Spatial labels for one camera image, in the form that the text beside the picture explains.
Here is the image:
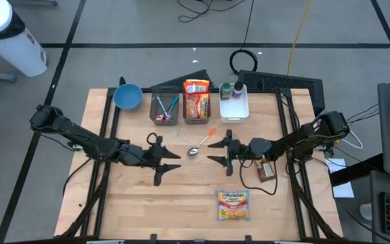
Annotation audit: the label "blue-edged ramen packet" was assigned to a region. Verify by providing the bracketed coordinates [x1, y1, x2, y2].
[215, 188, 251, 221]

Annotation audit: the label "white computer mouse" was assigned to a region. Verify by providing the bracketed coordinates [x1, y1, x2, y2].
[359, 203, 373, 222]

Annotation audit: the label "coiled black cable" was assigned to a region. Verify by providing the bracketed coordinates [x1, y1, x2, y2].
[229, 0, 259, 76]

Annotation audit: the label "silver spoon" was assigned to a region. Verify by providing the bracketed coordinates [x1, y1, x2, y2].
[154, 95, 169, 120]

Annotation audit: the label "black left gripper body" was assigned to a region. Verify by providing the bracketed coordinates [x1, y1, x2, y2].
[143, 135, 165, 186]

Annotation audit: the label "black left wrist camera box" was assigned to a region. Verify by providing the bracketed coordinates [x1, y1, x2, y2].
[118, 144, 146, 167]

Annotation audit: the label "yellow cable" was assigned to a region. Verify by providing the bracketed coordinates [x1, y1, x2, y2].
[286, 0, 313, 76]

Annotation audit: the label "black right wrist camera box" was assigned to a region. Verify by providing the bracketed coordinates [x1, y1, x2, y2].
[248, 137, 273, 159]

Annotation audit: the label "black wedge panel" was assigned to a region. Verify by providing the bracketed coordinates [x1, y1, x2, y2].
[152, 68, 218, 89]

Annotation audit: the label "white cable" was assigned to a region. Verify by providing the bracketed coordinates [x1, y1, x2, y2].
[342, 130, 364, 150]

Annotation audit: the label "white paper sheet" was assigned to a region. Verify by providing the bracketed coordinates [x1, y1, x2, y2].
[325, 157, 355, 199]

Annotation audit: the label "white plastic bin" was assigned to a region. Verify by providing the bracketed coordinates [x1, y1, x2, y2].
[218, 83, 250, 124]

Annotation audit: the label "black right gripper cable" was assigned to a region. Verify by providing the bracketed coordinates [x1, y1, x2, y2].
[238, 157, 279, 197]

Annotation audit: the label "green-lid spice jar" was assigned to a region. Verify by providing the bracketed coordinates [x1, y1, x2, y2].
[219, 82, 233, 101]

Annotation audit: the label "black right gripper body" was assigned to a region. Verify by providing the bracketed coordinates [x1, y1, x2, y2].
[225, 129, 252, 177]

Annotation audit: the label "brown snack bar packet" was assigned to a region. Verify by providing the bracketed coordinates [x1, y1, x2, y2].
[254, 156, 277, 183]

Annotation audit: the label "green-handled iridescent spoon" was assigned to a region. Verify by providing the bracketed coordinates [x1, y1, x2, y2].
[165, 95, 179, 121]

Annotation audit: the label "orange-handled spoon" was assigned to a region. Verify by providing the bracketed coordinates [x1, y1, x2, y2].
[187, 127, 217, 157]

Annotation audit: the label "grey plastic bin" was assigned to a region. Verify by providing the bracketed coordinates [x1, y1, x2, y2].
[182, 88, 212, 125]

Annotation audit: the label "orange ramen packet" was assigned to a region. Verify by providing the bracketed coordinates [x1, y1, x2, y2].
[183, 79, 211, 95]

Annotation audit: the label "black aluminium table frame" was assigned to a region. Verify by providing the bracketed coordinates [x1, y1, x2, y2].
[59, 76, 343, 244]

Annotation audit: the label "red ramen packet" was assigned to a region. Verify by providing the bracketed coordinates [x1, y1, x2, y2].
[184, 91, 211, 120]

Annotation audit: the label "black floor cables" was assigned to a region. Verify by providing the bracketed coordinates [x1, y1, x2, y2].
[176, 0, 246, 24]

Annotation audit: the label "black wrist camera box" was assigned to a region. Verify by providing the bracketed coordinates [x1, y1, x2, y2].
[248, 137, 273, 159]
[118, 144, 146, 167]

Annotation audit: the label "blue bowl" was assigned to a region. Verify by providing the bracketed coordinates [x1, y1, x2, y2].
[112, 83, 144, 111]

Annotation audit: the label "black-lid purple-label spice jar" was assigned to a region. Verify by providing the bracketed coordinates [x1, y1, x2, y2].
[232, 81, 245, 100]

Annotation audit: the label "white trash bin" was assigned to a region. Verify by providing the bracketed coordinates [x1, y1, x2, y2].
[0, 0, 48, 78]

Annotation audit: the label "clear plastic bin left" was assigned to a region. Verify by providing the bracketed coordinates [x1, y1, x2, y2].
[149, 85, 181, 126]

